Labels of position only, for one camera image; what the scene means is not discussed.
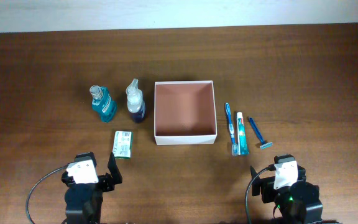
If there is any teal toothpaste tube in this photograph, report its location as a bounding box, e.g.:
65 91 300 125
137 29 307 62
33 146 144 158
236 112 249 155

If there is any blue white toothbrush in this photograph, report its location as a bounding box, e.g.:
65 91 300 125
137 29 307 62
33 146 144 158
225 103 238 156

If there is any teal mouthwash bottle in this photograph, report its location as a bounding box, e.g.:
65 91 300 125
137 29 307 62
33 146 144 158
89 85 117 123

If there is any clear blue spray bottle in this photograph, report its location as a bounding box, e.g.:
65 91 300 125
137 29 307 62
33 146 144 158
126 78 145 123

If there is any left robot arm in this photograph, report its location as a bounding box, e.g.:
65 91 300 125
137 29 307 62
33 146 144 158
61 152 122 224

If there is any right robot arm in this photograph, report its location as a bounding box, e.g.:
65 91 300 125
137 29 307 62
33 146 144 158
246 166 323 224

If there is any white green soap box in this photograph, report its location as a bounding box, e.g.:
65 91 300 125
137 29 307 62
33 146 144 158
112 131 133 159

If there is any blue disposable razor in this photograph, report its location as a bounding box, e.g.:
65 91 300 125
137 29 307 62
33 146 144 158
248 117 273 149

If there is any white square cardboard box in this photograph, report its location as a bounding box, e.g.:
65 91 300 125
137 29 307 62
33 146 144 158
154 80 218 145

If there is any right black camera cable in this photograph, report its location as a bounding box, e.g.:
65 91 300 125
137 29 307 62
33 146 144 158
244 164 276 224

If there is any black camera cable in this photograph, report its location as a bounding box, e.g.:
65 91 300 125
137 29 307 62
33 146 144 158
25 165 70 224
244 164 276 224

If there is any left black camera cable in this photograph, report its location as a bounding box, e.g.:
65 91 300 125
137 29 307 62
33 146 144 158
25 165 70 224

